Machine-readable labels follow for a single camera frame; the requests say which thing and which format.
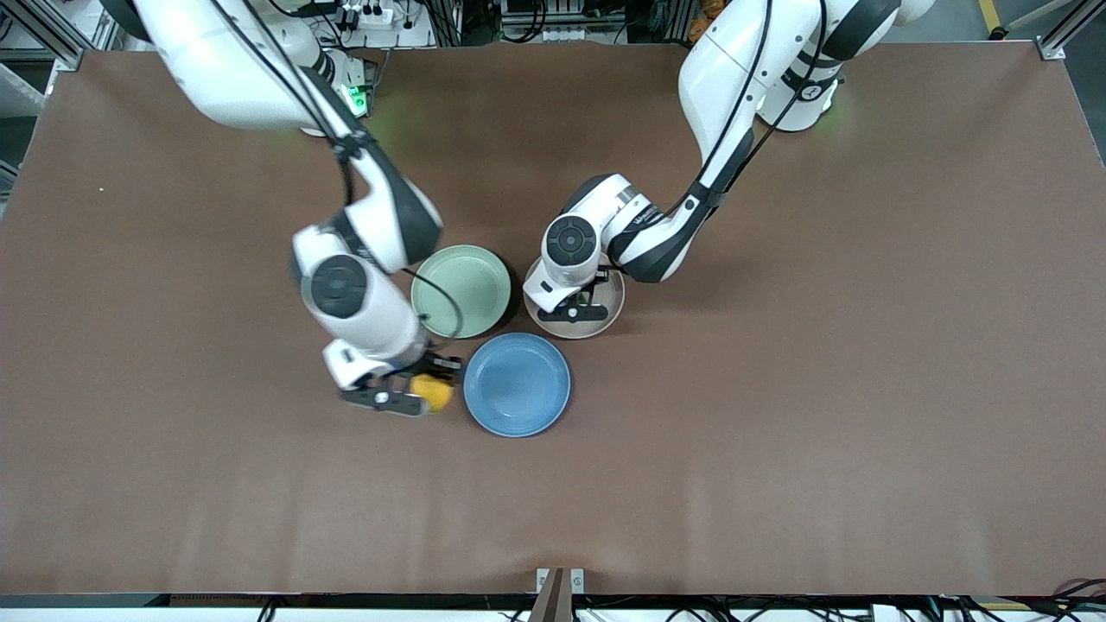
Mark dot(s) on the green plate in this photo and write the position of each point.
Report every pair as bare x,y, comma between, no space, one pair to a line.
475,289

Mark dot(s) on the metal equipment rack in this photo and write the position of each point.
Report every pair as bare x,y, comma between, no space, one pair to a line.
562,17

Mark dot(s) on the yellow lemon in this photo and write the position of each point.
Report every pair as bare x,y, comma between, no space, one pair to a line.
435,394

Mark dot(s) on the blue plate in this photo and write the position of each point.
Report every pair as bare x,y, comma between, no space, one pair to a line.
517,385

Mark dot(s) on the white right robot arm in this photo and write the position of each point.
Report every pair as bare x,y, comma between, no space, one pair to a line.
225,69

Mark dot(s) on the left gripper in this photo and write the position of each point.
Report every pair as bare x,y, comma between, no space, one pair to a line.
601,275

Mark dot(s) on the beige plate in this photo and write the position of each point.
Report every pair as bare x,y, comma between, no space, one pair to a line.
575,330

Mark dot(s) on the aluminium frame profile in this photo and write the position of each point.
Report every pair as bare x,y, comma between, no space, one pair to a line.
54,39
1067,33

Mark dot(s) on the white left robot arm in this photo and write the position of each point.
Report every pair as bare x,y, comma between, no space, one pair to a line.
734,60

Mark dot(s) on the bag of oranges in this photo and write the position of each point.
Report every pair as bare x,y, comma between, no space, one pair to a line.
702,28

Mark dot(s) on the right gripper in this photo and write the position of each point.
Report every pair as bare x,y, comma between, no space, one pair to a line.
435,364

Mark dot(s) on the white power strip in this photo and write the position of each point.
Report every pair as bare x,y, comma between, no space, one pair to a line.
371,15

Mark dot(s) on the grey camera mounting bar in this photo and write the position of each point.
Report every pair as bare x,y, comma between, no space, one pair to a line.
553,600

